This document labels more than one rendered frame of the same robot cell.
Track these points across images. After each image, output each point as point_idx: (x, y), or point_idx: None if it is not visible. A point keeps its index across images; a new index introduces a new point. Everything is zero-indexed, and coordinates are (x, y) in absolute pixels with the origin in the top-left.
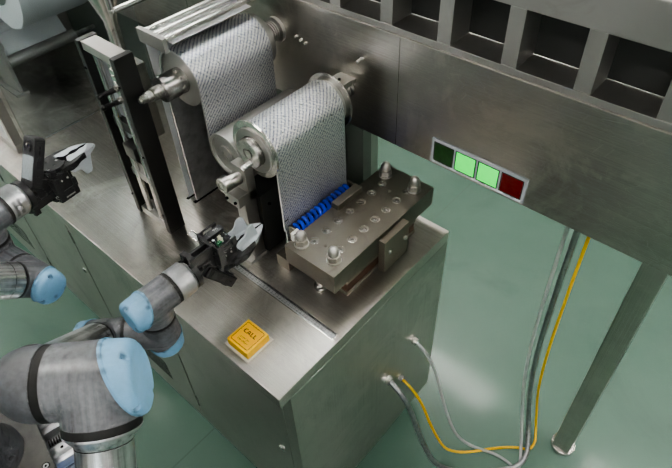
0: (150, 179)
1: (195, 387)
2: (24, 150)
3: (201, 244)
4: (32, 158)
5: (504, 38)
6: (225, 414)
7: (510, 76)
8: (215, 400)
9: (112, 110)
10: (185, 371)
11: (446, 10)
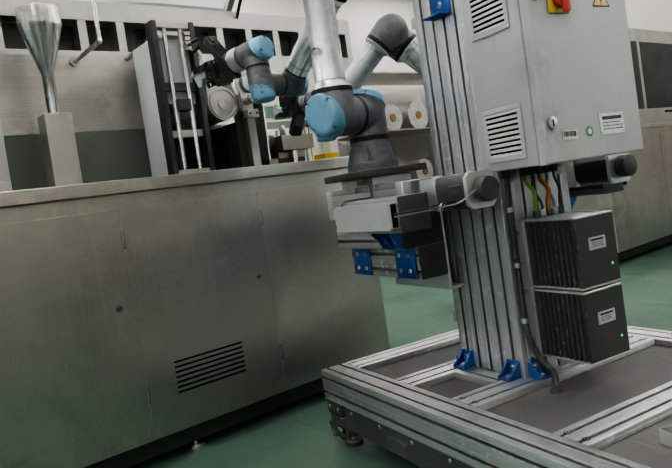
0: (204, 118)
1: (281, 319)
2: (211, 42)
3: (291, 97)
4: (221, 44)
5: None
6: (314, 307)
7: (282, 59)
8: (305, 297)
9: (170, 73)
10: (271, 305)
11: (249, 39)
